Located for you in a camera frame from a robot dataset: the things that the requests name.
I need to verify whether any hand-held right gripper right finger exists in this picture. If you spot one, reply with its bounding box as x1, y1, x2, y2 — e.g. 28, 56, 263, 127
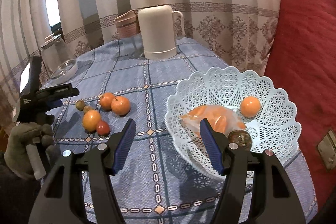
199, 119, 306, 224

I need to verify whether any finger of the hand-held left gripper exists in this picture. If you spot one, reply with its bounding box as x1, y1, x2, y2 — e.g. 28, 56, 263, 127
37, 84, 80, 99
45, 98, 64, 109

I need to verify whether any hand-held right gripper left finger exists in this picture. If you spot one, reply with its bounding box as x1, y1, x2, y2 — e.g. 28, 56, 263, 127
30, 118, 137, 224

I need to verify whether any red tomato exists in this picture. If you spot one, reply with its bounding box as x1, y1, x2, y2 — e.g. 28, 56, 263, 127
96, 120, 111, 136

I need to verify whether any dark brown wrinkled fruit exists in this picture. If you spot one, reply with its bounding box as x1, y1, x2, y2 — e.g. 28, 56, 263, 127
227, 130, 252, 151

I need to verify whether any large yellow-orange citrus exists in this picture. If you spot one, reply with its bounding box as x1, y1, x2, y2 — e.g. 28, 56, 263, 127
82, 110, 102, 132

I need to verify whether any orange with stem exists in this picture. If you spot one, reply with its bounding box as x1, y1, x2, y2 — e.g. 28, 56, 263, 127
111, 97, 131, 116
99, 92, 116, 110

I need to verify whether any small tangerine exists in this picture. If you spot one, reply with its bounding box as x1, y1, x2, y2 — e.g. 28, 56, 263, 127
240, 96, 261, 117

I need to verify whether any pale blue lace plastic basket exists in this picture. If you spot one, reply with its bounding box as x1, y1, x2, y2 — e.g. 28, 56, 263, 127
165, 66, 302, 179

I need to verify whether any person's left forearm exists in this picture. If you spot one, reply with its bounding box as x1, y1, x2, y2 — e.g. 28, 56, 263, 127
0, 161, 50, 224

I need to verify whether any glass jar with white base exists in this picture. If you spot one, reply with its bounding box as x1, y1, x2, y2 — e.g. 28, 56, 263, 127
39, 34, 79, 80

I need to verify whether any blue checked tablecloth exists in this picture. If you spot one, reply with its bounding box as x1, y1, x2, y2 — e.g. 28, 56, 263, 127
39, 36, 318, 224

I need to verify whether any glass pitcher with woven band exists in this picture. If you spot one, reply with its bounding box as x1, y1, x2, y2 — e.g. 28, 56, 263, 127
114, 10, 145, 59

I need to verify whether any white thermos flask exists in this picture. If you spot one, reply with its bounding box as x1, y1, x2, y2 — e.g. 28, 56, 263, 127
138, 0, 185, 60

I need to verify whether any brass metal plate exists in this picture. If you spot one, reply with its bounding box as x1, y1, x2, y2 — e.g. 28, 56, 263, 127
317, 130, 336, 170

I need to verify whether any red cloth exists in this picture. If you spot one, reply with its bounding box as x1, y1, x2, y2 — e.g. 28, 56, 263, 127
265, 0, 336, 214

